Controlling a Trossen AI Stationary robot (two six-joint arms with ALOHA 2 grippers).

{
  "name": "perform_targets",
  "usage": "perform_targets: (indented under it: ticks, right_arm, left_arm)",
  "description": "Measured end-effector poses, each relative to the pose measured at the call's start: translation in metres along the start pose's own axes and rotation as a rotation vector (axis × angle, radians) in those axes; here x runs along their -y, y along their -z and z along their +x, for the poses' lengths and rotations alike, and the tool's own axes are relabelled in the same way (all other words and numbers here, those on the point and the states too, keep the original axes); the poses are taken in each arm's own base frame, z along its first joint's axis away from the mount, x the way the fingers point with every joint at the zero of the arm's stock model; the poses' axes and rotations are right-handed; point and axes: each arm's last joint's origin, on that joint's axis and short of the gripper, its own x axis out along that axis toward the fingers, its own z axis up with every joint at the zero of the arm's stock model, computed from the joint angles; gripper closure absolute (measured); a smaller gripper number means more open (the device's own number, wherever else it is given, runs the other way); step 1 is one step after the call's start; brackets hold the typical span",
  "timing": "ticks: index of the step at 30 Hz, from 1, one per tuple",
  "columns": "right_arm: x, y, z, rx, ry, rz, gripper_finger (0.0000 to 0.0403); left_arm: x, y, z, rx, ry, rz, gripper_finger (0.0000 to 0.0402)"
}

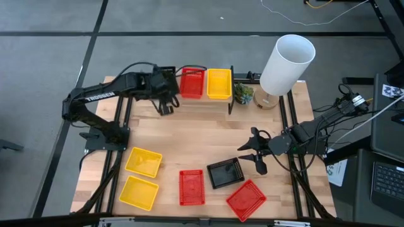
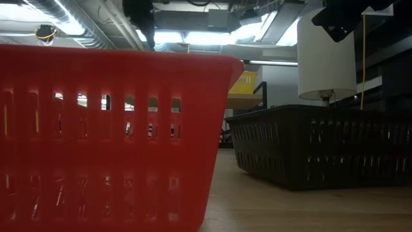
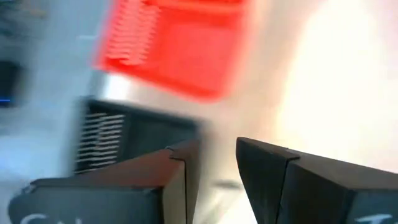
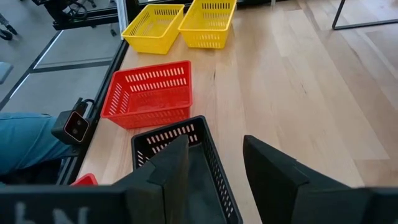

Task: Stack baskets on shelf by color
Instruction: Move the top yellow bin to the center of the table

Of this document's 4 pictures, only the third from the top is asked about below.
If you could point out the black plastic slotted basket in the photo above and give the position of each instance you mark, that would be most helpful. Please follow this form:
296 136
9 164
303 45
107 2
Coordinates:
146 137

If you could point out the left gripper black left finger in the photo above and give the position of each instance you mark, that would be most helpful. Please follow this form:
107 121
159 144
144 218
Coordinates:
124 199

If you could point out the red plastic slotted basket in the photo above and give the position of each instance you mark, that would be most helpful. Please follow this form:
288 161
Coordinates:
186 53

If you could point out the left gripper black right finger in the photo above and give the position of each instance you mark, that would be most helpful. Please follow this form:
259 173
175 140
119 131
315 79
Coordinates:
311 193

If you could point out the black device blue light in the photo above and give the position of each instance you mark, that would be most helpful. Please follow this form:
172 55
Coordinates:
7 84

